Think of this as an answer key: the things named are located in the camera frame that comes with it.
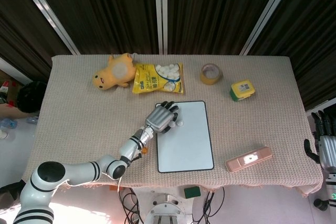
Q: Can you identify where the black cable bundle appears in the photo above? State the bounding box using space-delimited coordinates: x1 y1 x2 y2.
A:
191 187 226 224
118 187 141 224

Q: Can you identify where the yellow tape roll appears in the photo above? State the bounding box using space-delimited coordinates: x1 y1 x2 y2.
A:
200 63 224 86

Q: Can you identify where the green tub yellow lid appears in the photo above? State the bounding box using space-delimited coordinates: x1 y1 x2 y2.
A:
229 79 257 102

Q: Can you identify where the black rounded object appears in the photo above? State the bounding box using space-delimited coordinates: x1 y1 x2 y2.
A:
16 81 48 113

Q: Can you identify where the yellow marshmallow bag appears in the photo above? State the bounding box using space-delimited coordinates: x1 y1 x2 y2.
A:
131 62 185 95

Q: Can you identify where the pink pencil case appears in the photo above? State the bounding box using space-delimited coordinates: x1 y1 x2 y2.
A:
225 146 273 174

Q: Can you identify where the beige waffle tablecloth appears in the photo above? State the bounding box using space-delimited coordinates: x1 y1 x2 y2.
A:
22 55 323 198

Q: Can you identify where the brown cardboard box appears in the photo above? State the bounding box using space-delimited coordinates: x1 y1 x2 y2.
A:
0 69 21 104

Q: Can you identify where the white frame post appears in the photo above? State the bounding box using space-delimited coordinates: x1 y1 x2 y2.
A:
239 0 300 56
13 0 80 55
153 0 169 55

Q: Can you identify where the yellow plush toy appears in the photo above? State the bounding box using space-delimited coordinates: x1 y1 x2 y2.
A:
92 53 137 91

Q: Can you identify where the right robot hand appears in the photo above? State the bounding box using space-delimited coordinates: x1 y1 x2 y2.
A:
303 110 336 172

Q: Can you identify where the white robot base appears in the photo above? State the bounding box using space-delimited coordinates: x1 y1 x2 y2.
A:
143 194 187 224

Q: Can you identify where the white rectangular board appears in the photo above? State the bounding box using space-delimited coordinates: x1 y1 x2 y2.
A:
154 100 215 174

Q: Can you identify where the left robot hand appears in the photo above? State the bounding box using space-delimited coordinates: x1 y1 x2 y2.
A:
144 100 182 133

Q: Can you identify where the dark pleated curtain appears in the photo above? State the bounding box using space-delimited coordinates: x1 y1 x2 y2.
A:
0 0 336 111

